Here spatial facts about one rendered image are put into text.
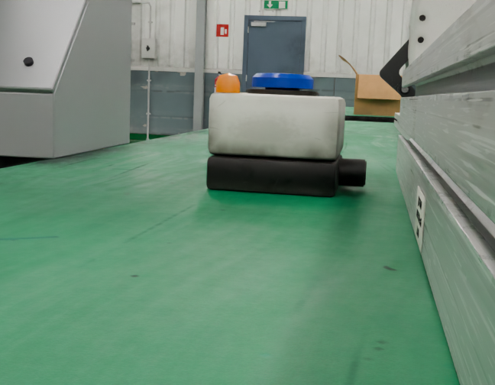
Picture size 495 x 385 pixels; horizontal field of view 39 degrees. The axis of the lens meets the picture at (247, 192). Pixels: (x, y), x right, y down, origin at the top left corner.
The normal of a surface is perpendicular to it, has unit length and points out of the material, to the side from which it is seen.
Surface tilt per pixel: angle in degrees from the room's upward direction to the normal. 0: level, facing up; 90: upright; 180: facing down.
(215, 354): 0
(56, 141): 90
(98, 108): 90
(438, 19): 92
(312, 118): 90
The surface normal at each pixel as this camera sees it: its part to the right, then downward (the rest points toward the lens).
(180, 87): -0.16, 0.13
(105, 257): 0.04, -0.99
